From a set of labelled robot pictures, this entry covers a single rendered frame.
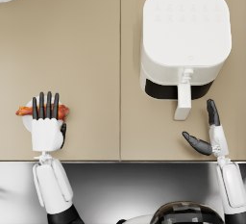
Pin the white air fryer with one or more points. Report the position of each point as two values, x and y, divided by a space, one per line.
185 32

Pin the white round plate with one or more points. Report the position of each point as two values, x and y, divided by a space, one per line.
27 123

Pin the roasted chicken drumstick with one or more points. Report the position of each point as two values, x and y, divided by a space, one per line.
62 111

